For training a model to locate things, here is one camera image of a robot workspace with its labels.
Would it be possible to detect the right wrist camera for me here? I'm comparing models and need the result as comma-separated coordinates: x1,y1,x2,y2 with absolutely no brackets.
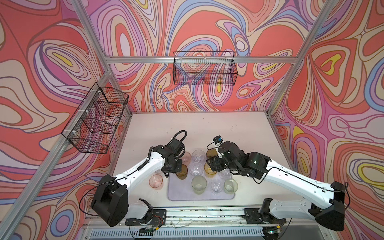
213,136,223,145

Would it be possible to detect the clear faceted glass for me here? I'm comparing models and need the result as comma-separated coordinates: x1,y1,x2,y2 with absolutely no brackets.
218,169,232,181
192,150,207,164

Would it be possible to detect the yellow smooth cup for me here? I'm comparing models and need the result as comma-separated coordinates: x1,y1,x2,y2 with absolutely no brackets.
204,163,217,178

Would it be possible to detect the pale green textured cup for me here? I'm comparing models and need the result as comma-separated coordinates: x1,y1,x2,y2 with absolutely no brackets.
224,179,239,195

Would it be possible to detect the lavender plastic tray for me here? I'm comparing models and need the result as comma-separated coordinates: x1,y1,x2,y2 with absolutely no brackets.
168,161,235,201

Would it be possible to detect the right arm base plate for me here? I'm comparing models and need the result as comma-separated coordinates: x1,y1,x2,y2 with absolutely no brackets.
241,208,287,225

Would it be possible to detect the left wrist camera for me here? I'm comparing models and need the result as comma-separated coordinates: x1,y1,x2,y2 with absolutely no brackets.
167,139,186,159

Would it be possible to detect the pink textured cup back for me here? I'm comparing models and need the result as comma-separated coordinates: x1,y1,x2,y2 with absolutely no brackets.
181,152,192,166

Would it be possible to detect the small clear glass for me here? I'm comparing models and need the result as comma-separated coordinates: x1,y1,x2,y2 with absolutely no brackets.
211,180,224,195

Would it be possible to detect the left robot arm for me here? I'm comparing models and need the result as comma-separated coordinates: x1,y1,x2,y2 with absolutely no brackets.
91,145,186,227

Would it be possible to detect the tall pale green cup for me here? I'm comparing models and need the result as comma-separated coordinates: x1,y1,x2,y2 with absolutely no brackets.
192,176,208,195

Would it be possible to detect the olive amber textured cup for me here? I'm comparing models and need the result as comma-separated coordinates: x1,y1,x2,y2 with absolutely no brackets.
206,149,218,159

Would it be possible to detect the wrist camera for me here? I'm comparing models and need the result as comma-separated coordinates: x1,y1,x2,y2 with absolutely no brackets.
213,136,223,145
167,139,186,159

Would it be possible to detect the black wire basket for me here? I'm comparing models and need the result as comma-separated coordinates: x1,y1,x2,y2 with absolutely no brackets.
62,83,129,154
173,50,238,86

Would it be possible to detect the black wire basket back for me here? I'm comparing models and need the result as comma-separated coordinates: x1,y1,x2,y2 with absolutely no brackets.
173,50,238,86

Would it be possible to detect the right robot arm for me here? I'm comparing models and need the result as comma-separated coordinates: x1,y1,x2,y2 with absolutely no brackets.
207,136,349,232

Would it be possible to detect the dark amber textured cup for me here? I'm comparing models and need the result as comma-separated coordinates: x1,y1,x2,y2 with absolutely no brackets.
176,164,188,180

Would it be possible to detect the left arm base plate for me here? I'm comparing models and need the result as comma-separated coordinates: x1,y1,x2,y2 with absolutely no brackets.
125,209,167,227

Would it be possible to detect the clear tumbler back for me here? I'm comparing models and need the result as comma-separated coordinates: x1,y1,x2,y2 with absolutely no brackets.
189,163,204,176

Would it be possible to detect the black wire basket left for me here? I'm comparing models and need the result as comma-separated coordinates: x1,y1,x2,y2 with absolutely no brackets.
62,83,129,154

